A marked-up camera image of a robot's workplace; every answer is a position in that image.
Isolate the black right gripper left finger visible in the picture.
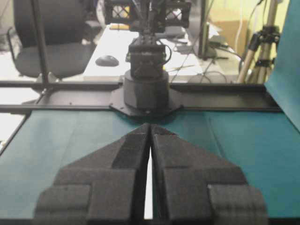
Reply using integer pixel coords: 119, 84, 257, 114
32, 123, 150, 225

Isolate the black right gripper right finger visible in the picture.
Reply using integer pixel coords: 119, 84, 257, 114
150, 124, 268, 225

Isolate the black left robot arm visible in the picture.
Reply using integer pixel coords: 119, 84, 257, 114
105, 0, 191, 117

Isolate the teal table cloth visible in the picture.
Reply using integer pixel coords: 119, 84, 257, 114
0, 0, 300, 220

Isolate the black computer mouse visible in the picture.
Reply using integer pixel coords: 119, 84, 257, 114
95, 55, 119, 67

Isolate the white desk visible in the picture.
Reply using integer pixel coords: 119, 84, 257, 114
83, 25, 239, 83

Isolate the cardboard box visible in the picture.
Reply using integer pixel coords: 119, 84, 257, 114
211, 19, 248, 55

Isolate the black office chair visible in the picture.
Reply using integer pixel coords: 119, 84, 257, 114
13, 0, 94, 79

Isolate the black metal base rail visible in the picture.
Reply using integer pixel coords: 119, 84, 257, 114
0, 81, 282, 117

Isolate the silver camera tripod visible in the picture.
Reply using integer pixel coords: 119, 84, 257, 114
236, 0, 280, 84

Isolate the black vertical frame post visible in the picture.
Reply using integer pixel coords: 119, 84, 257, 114
30, 0, 50, 85

